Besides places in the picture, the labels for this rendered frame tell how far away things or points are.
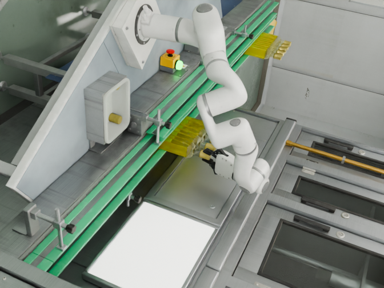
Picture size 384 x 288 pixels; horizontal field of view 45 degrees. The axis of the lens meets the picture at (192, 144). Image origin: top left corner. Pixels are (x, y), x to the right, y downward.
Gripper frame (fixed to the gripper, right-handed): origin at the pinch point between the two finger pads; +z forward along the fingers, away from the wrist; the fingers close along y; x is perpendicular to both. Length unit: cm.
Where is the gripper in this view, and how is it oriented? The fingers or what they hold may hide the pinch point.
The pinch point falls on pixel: (208, 155)
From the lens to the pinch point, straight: 197.4
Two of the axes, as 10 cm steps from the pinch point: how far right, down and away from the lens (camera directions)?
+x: -6.3, 4.0, -6.7
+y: 0.9, -8.2, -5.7
